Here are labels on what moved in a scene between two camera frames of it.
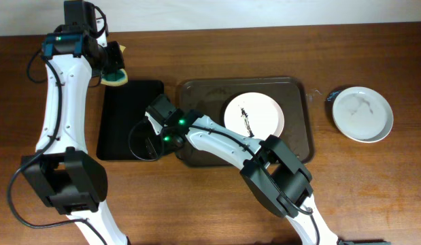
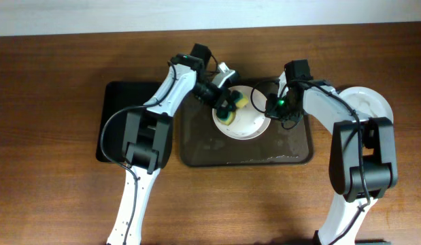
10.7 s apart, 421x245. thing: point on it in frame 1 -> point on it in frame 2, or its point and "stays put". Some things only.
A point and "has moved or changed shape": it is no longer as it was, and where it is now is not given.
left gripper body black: x=115 y=58 -> x=219 y=100
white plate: x=254 y=115 has moved or changed shape
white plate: x=362 y=114 stays put
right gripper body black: x=152 y=150 -> x=276 y=111
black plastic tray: x=122 y=107 stays put
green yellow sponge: x=114 y=77 -> x=226 y=118
